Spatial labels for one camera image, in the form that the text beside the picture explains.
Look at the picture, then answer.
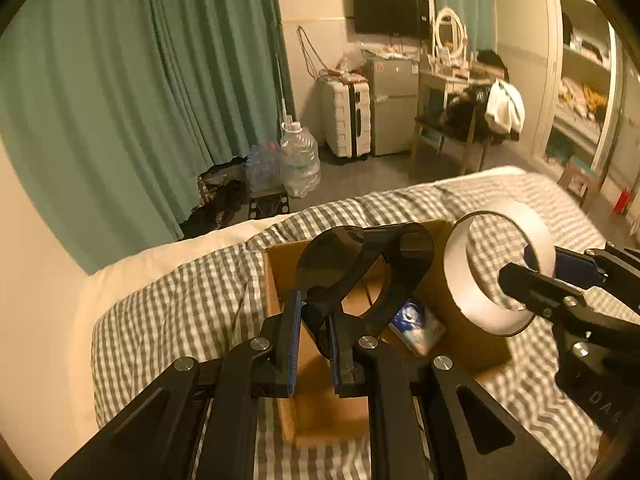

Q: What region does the wall cable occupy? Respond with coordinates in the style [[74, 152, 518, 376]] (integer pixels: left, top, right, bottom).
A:
[[297, 25, 326, 78]]

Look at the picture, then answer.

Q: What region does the white wardrobe with shelves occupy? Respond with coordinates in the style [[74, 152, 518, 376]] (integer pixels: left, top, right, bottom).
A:
[[492, 0, 632, 186]]

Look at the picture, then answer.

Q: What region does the silver mini fridge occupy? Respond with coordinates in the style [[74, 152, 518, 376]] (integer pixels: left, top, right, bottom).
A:
[[365, 56, 421, 157]]

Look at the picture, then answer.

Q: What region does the white suitcase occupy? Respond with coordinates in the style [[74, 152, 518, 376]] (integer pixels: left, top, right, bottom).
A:
[[320, 79, 372, 161]]

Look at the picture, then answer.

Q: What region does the dark pile of clothing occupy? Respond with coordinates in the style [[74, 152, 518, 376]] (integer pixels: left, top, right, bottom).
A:
[[180, 162, 251, 238]]

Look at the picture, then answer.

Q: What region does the blue and white packet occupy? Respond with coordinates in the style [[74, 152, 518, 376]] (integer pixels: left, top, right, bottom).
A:
[[387, 299, 447, 357]]

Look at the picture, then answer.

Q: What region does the black bathroom scale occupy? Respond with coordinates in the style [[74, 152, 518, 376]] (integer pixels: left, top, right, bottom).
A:
[[249, 195, 291, 221]]

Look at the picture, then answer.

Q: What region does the grey checked blanket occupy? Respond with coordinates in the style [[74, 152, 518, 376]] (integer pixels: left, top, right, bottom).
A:
[[91, 167, 621, 480]]

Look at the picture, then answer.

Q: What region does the large clear water jug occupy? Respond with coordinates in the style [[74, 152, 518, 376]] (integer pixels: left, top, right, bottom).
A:
[[278, 121, 322, 199]]

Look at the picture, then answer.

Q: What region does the wooden dressing desk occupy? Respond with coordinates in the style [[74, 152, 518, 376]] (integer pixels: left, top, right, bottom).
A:
[[416, 66, 501, 123]]

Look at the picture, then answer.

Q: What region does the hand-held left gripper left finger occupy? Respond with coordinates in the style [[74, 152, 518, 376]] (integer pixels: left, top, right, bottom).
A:
[[50, 287, 306, 480]]

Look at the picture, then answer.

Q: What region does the pack of water bottles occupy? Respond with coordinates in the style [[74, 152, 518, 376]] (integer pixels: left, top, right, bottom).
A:
[[245, 143, 283, 193]]

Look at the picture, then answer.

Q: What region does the black tape dispenser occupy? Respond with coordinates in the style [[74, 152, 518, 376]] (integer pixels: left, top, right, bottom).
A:
[[296, 222, 435, 358]]

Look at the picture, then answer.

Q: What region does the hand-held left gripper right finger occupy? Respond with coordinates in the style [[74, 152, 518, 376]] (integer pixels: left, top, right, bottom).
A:
[[325, 312, 572, 480]]

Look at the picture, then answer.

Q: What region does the wide green curtain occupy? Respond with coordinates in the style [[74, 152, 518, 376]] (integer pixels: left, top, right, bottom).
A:
[[0, 0, 296, 276]]

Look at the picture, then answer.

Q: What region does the black wall television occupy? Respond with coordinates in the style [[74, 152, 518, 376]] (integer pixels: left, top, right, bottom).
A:
[[352, 0, 431, 40]]

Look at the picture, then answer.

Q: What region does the white tape roll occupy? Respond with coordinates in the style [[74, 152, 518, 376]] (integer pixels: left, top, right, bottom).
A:
[[444, 199, 556, 337]]

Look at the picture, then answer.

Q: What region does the black bag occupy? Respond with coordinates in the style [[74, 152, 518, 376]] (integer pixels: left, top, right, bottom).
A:
[[445, 85, 493, 136]]

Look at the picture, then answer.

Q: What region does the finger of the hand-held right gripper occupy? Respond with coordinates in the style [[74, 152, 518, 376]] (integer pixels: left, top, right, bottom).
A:
[[498, 262, 640, 341], [552, 241, 640, 307]]

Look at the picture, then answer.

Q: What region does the white cloth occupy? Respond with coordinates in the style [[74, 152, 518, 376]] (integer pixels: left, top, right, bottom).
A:
[[484, 79, 526, 133]]

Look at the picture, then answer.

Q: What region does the white ring mirror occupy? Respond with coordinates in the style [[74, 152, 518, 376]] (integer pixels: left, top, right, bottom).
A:
[[433, 7, 468, 58]]

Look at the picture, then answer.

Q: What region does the small wooden stool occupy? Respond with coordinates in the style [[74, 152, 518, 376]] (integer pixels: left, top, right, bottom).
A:
[[556, 160, 603, 211]]

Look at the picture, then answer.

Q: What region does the cardboard box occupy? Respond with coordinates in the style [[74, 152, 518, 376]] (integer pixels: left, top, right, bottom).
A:
[[262, 219, 512, 443]]

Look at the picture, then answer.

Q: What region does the black seat wooden chair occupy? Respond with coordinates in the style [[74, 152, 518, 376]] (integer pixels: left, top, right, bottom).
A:
[[411, 114, 493, 175]]

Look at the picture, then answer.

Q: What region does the narrow green curtain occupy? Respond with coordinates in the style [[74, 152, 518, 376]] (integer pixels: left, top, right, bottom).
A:
[[431, 0, 496, 53]]

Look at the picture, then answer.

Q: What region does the clear plastic bag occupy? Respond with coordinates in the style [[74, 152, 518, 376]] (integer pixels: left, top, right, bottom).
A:
[[320, 45, 368, 83]]

